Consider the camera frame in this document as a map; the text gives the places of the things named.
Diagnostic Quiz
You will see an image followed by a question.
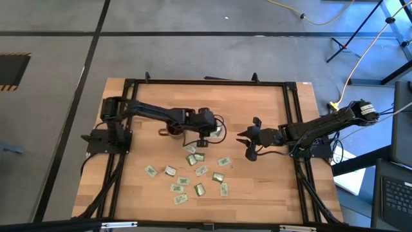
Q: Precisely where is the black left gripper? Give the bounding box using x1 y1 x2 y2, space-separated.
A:
189 107 218 149

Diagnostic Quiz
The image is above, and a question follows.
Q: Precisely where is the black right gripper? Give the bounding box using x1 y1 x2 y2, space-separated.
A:
236 117 286 162

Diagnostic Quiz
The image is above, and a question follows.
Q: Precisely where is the white box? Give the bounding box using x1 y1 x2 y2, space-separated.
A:
331 145 367 197

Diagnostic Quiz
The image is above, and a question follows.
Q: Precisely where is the black tripod stand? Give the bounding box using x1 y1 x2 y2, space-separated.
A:
326 0 412 86

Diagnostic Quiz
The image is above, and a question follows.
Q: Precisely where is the grey monitor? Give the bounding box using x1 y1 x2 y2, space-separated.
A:
390 80 412 168

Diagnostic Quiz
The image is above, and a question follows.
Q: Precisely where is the laptop keyboard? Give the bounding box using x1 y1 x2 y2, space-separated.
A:
370 158 412 231

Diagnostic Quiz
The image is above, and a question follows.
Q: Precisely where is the hazard-striped black floor hatch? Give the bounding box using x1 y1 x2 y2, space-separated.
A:
0 52 32 92

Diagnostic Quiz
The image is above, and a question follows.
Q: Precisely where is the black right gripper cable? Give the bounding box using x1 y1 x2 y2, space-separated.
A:
257 148 292 158

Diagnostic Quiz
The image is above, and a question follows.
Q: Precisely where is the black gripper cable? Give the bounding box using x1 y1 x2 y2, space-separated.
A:
183 114 228 148
257 148 292 158

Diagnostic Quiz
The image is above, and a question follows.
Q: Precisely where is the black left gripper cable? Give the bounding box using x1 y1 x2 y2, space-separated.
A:
183 114 228 148

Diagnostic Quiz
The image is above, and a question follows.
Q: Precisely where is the black aluminium table frame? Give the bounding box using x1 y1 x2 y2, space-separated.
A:
71 71 346 226

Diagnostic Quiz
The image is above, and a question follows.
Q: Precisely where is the grey cable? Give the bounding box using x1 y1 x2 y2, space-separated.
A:
337 102 412 142

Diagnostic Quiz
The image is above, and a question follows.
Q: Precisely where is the yellow extension cable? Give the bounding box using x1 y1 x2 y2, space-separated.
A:
266 0 355 26
328 0 412 111

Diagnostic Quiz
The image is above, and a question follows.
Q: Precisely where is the black rail with silver brackets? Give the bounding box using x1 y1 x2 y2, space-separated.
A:
0 218 412 232

